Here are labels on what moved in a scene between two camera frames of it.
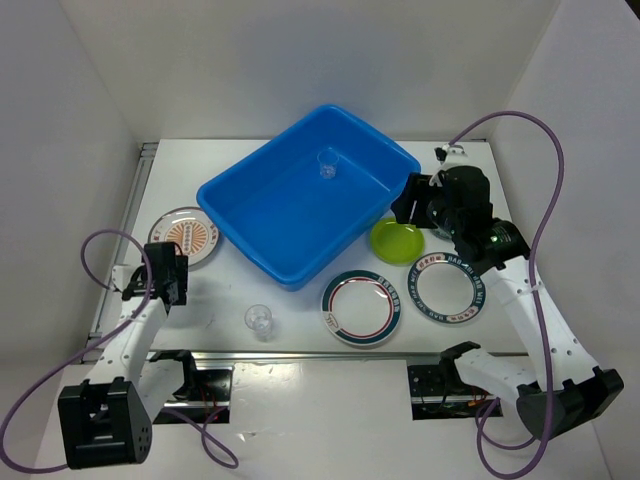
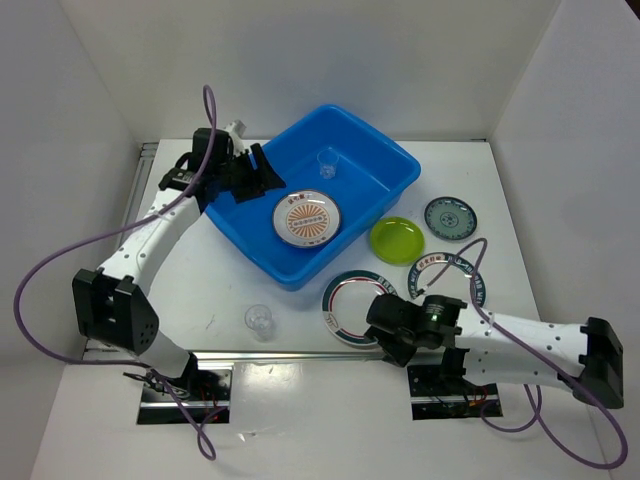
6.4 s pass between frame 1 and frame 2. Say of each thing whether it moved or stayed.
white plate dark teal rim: stayed
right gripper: moved
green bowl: stayed
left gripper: moved
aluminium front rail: stayed
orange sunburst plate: moved
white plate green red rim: stayed
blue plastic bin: stayed
